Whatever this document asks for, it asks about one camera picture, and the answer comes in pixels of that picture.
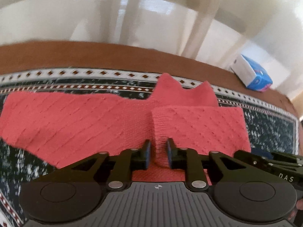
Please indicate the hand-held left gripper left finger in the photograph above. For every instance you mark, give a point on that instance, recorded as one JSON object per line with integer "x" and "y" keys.
{"x": 148, "y": 152}

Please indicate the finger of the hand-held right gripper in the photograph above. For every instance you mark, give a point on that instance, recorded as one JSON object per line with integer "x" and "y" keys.
{"x": 254, "y": 162}
{"x": 261, "y": 153}

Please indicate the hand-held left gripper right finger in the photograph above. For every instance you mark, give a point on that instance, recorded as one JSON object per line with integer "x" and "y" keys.
{"x": 169, "y": 153}

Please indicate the pink knitted sweater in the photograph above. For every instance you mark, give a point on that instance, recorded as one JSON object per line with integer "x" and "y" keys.
{"x": 71, "y": 123}

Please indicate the dark patterned mat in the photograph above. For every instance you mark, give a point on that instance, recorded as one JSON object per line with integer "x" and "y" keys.
{"x": 267, "y": 125}

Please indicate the blue white tissue packet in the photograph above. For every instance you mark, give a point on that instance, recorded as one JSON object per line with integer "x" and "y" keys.
{"x": 252, "y": 74}

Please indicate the brown blanket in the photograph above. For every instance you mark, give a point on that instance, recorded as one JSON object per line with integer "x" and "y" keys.
{"x": 94, "y": 56}

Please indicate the white sheer curtain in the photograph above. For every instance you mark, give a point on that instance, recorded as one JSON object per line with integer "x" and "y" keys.
{"x": 151, "y": 11}

